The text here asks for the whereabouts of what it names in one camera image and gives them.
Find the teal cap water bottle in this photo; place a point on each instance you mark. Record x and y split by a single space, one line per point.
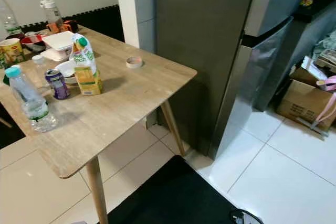
34 106

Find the grey fridge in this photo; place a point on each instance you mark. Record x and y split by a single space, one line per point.
199 51

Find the yellow noodle cup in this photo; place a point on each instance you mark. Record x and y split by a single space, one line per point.
11 53

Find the purple drink can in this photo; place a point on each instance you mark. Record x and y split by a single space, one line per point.
58 85

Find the white bowl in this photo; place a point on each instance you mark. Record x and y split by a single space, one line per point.
65 68

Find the tall clear plastic bottle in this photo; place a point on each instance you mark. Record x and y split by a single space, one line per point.
8 22

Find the white food container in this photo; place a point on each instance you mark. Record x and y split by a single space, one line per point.
60 40

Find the green yellow juice carton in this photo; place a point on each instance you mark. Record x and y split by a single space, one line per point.
86 77

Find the orange black gadget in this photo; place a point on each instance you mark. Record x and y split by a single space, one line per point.
53 27

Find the clear bottle white lid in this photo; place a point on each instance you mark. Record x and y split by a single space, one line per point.
52 15

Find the beige tape roll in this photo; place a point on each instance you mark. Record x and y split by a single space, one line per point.
134 66

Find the large black floor mat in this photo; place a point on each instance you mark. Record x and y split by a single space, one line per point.
173 198

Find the brown cardboard box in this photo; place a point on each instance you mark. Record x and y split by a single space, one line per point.
302 100

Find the black foam wall panel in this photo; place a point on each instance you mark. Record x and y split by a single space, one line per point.
100 22

